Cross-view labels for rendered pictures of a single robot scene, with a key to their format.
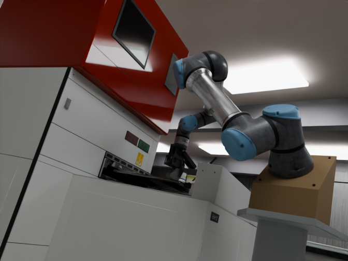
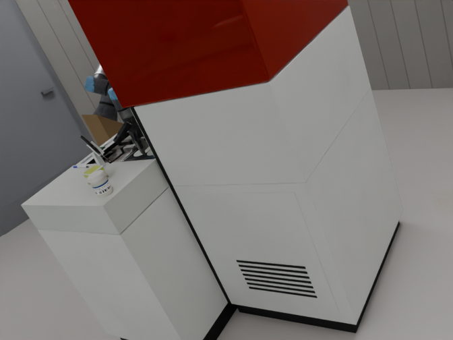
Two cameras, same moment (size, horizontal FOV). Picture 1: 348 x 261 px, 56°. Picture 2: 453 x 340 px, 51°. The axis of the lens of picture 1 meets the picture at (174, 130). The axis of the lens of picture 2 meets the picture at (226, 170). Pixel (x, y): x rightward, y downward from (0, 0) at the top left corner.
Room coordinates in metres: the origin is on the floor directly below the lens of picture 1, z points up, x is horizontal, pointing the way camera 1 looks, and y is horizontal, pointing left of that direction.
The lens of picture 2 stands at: (3.84, 0.79, 1.67)
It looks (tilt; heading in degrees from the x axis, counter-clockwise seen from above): 24 degrees down; 193
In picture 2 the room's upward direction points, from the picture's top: 23 degrees counter-clockwise
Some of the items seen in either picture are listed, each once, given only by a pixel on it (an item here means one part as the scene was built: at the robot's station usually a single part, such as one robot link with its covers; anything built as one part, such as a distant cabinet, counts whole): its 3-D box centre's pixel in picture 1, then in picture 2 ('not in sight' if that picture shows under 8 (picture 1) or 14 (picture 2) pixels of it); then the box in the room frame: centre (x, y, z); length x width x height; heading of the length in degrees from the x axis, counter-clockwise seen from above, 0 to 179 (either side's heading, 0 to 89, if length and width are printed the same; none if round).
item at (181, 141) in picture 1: (181, 142); (126, 112); (1.70, -0.06, 1.14); 0.08 x 0.08 x 0.05
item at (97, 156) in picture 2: not in sight; (98, 154); (1.84, -0.23, 1.03); 0.06 x 0.04 x 0.13; 61
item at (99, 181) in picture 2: (179, 179); (100, 183); (2.16, -0.12, 1.01); 0.07 x 0.07 x 0.10
